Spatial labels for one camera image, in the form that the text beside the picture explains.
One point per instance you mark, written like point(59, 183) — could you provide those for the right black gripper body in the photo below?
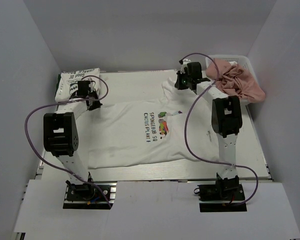
point(188, 79)

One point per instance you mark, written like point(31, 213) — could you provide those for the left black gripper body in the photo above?
point(92, 93)

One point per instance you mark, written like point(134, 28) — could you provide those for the pink t-shirt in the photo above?
point(234, 80)

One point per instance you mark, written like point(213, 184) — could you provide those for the white graphic t-shirt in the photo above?
point(176, 126)

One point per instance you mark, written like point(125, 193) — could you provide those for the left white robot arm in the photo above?
point(60, 134)

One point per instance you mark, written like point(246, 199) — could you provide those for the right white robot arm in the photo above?
point(226, 119)

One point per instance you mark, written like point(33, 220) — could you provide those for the white plastic basket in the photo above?
point(239, 59)

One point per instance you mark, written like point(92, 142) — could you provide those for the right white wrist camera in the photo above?
point(184, 62)

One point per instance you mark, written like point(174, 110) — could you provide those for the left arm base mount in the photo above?
point(86, 197)

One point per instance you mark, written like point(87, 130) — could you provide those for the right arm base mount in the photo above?
point(224, 196)

